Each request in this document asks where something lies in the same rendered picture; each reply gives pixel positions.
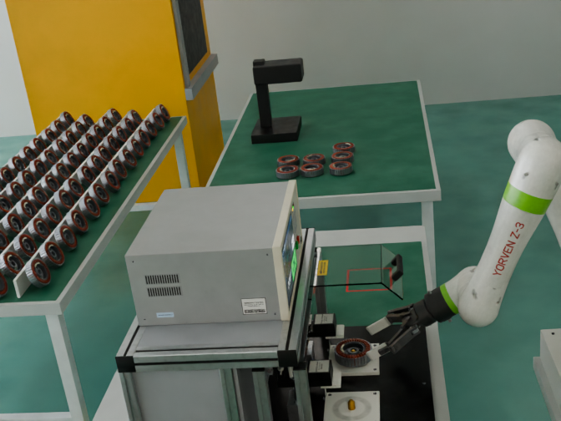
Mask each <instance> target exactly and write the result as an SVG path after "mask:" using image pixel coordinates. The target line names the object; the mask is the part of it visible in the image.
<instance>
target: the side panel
mask: <svg viewBox="0 0 561 421"><path fill-rule="evenodd" d="M119 378H120V382H121V386H122V389H123V394H124V401H125V404H126V408H127V412H128V416H129V421H240V412H239V406H238V401H237V396H236V390H235V380H234V374H233V369H232V368H227V369H203V370H179V371H154V372H136V373H119Z"/></svg>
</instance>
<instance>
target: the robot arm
mask: <svg viewBox="0 0 561 421"><path fill-rule="evenodd" d="M508 151H509V154H510V155H511V156H512V158H513V159H514V161H515V165H514V167H513V171H512V173H511V175H510V177H509V180H508V184H507V186H506V189H505V191H504V194H503V198H502V201H501V204H500V206H499V209H498V214H497V217H496V220H495V223H494V226H493V230H492V232H491V235H490V237H489V240H488V243H487V245H486V248H485V250H484V252H483V255H482V257H481V259H480V262H479V263H478V266H469V267H466V268H464V269H463V270H461V271H460V272H459V273H458V274H457V275H456V276H455V277H454V278H453V279H451V280H450V281H448V282H446V283H444V284H442V285H441V286H439V287H437V288H435V289H434V290H432V291H428V292H427V294H425V295H424V299H422V300H421V301H419V302H416V303H415V304H414V303H411V304H409V305H407V306H404V307H399V308H395V309H392V310H389V311H387V313H388V314H387V315H386V316H385V317H384V318H382V319H380V320H379V321H377V322H374V323H373V324H372V325H370V326H368V327H366V329H367V331H368V332H369V333H370V334H371V335H373V334H375V333H377V332H379V331H381V330H382V329H384V328H386V327H388V326H390V325H391V324H392V323H394V322H402V325H401V328H400V330H399V331H398V332H397V333H396V334H395V335H394V336H393V338H392V339H391V340H390V341H389V342H384V343H383V344H381V345H379V346H377V347H375V348H373V349H372V350H370V351H368V352H366V355H367V356H368V357H369V358H370V359H371V360H372V361H373V360H375V359H376V358H379V357H380V356H382V355H384V354H385V353H388V352H390V351H392V352H393V354H395V353H396V352H398V351H399V350H400V349H401V348H402V347H403V346H405V345H406V344H407V343H408V342H409V341H410V340H411V339H413V338H414V337H415V336H416V335H418V334H419V333H420V331H419V329H418V328H419V327H420V326H421V325H423V326H425V327H428V326H430V325H432V324H433V323H435V322H436V321H438V322H445V321H446V320H448V321H449V322H451V321H452V319H451V318H452V317H453V316H455V315H457V314H458V313H459V315H460V317H461V318H462V320H463V321H464V322H465V323H467V324H468V325H471V326H473V327H485V326H487V325H489V324H491V323H492V322H493V321H494V320H495V319H496V317H497V316H498V312H499V309H500V306H501V303H502V300H503V296H504V293H505V292H506V289H507V286H508V283H509V281H510V278H511V276H512V274H513V271H514V269H515V267H516V265H517V263H518V260H519V258H520V256H521V255H522V253H523V250H524V248H525V247H526V245H527V244H528V241H529V240H530V238H531V236H532V235H533V233H534V232H535V230H536V228H537V227H538V224H539V223H540V221H541V220H542V219H543V216H544V214H545V213H546V216H547V217H548V220H549V222H550V224H551V226H552V228H553V231H554V234H555V235H556V237H557V240H558V243H559V246H560V248H561V142H560V141H558V140H557V139H556V136H555V134H554V132H553V130H552V129H551V128H550V126H548V125H547V124H546V123H544V122H543V121H540V120H536V119H528V120H524V121H523V122H521V123H519V124H517V125H516V126H514V128H513V129H512V130H511V132H510V134H509V136H508ZM393 313H394V314H393Z"/></svg>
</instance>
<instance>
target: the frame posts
mask: <svg viewBox="0 0 561 421"><path fill-rule="evenodd" d="M315 294H316V308H317V314H321V313H327V305H326V289H325V287H316V292H315ZM293 373H294V379H295V386H296V399H297V406H298V414H299V420H300V421H313V417H312V409H311V396H310V388H309V381H308V373H307V366H306V362H299V363H298V367H293ZM252 376H253V382H254V387H255V398H256V404H257V410H258V415H259V421H273V415H272V409H271V403H270V391H269V385H268V379H267V375H266V371H265V368H252Z"/></svg>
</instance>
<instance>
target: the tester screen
mask: <svg viewBox="0 0 561 421"><path fill-rule="evenodd" d="M292 237H293V227H292V219H291V218H290V222H289V226H288V231H287V234H286V241H285V245H284V249H283V253H282V257H283V264H284V272H285V279H286V291H287V299H288V297H289V293H290V289H288V280H289V275H290V274H291V279H292V280H293V275H292V268H291V263H292V259H293V254H294V250H295V244H294V248H293V252H292V257H291V254H290V248H291V241H292ZM290 288H291V284H290Z"/></svg>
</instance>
